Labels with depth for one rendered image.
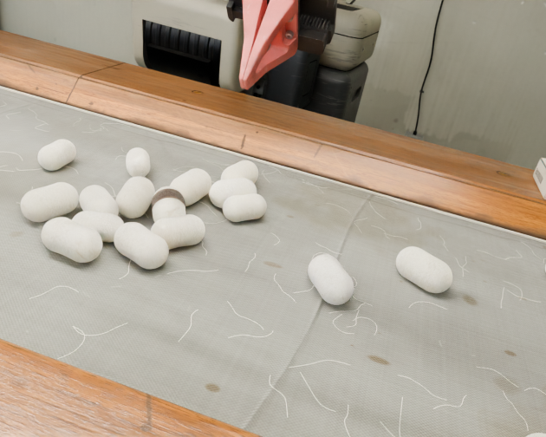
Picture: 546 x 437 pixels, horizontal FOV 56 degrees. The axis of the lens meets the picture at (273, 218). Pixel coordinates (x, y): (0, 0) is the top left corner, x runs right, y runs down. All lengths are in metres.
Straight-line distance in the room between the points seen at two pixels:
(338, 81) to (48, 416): 1.08
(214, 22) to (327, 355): 0.77
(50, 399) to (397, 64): 2.23
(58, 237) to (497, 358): 0.25
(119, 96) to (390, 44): 1.90
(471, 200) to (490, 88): 1.88
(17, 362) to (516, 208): 0.40
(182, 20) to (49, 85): 0.47
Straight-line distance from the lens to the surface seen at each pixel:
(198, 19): 0.98
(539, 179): 0.53
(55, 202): 0.34
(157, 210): 0.33
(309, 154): 0.48
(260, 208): 0.36
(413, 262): 0.34
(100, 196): 0.34
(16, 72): 0.60
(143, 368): 0.25
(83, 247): 0.30
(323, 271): 0.30
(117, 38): 2.89
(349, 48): 1.20
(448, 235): 0.43
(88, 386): 0.21
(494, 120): 2.37
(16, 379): 0.21
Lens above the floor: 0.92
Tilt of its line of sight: 28 degrees down
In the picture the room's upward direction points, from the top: 12 degrees clockwise
